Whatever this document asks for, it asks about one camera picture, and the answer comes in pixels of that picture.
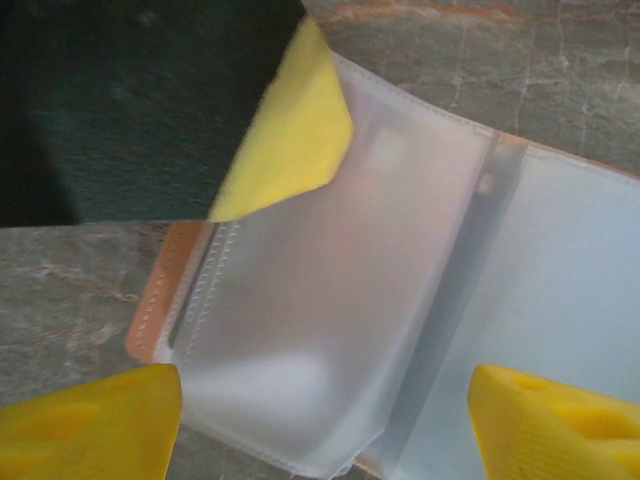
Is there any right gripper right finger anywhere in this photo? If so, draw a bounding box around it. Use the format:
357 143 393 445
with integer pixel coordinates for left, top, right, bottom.
471 363 640 480

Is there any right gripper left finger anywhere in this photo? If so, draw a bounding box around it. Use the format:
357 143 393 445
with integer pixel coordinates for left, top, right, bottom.
0 363 183 480

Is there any brown leather card holder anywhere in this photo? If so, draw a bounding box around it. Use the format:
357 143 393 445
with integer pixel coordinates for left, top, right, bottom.
124 54 640 480

